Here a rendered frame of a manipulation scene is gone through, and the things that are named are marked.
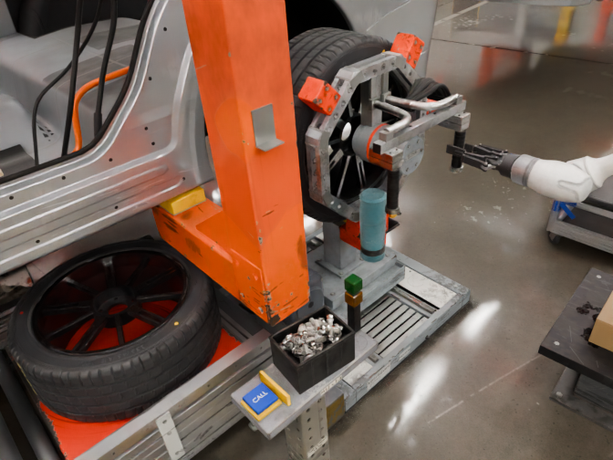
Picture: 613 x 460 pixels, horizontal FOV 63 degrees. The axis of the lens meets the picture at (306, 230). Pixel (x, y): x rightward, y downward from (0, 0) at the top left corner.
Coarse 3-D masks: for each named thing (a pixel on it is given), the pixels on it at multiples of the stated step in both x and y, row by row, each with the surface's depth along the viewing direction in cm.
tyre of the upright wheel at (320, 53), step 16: (304, 32) 168; (320, 32) 164; (336, 32) 163; (352, 32) 164; (304, 48) 158; (320, 48) 154; (336, 48) 152; (352, 48) 155; (368, 48) 159; (384, 48) 165; (304, 64) 153; (320, 64) 150; (336, 64) 152; (304, 80) 150; (304, 112) 151; (304, 128) 154; (304, 144) 156; (304, 160) 159; (304, 176) 162; (384, 176) 194; (304, 192) 165; (304, 208) 169; (320, 208) 174
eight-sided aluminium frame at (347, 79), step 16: (352, 64) 154; (368, 64) 156; (384, 64) 155; (400, 64) 160; (336, 80) 150; (352, 80) 148; (400, 80) 171; (336, 112) 149; (416, 112) 180; (320, 128) 149; (320, 144) 149; (320, 160) 152; (320, 176) 155; (400, 176) 187; (320, 192) 159; (336, 208) 167; (352, 208) 173
